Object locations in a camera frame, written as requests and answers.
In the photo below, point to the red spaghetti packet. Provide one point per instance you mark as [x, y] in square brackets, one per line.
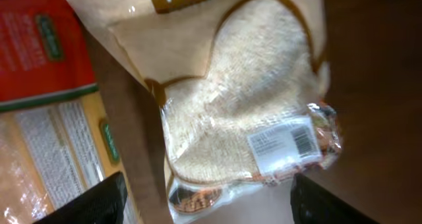
[56, 142]

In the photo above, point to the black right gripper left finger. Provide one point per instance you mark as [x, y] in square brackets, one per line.
[101, 204]

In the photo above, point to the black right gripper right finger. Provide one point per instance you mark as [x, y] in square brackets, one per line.
[313, 204]

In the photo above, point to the beige brown snack bag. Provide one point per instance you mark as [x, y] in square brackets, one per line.
[239, 84]

